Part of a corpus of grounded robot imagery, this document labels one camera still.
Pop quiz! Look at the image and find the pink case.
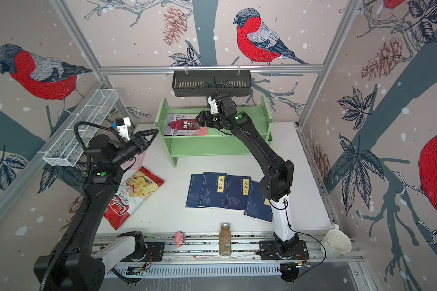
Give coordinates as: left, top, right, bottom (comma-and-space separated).
128, 152, 146, 172

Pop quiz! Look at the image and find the black hanging basket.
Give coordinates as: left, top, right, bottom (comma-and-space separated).
172, 70, 252, 97

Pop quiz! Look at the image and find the spice jar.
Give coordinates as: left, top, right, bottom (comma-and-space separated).
219, 223, 232, 257

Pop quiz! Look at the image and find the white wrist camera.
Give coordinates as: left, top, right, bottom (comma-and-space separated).
208, 97, 220, 115
110, 117, 132, 141

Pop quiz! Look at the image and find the green wooden shelf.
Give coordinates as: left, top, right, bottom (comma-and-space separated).
155, 97, 273, 167

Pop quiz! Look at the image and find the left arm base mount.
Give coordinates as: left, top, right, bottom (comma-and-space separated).
115, 231, 165, 263

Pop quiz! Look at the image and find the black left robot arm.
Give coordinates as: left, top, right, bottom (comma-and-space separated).
34, 121, 159, 291

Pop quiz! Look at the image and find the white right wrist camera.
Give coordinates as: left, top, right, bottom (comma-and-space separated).
208, 97, 220, 115

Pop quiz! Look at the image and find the leftmost blue book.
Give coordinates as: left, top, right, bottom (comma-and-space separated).
186, 173, 203, 208

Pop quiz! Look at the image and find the white cup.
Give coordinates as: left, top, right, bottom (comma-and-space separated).
320, 229, 352, 259

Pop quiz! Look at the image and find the white wire mesh basket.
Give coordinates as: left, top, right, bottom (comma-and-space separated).
42, 89, 119, 167

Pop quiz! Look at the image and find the pink small toy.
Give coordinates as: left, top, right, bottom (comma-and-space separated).
173, 231, 184, 248

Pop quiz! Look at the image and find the rightmost blue book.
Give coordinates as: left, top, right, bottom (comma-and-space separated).
244, 181, 273, 223

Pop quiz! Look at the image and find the blue book yellow label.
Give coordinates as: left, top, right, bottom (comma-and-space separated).
199, 172, 228, 209

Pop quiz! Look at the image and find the red snack bag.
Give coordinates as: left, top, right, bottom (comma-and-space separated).
104, 167, 164, 230

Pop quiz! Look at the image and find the aluminium rail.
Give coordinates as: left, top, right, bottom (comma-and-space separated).
92, 231, 365, 264

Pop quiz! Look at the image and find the pink Hamlet book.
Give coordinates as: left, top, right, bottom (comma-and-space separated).
164, 113, 208, 137

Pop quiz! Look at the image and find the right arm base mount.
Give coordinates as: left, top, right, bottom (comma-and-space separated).
256, 240, 310, 261

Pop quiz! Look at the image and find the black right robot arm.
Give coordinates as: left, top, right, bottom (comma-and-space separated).
196, 93, 299, 259

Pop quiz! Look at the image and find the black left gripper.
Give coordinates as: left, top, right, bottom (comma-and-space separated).
112, 129, 159, 167

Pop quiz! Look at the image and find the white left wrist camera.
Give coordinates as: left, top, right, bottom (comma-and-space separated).
110, 117, 132, 141

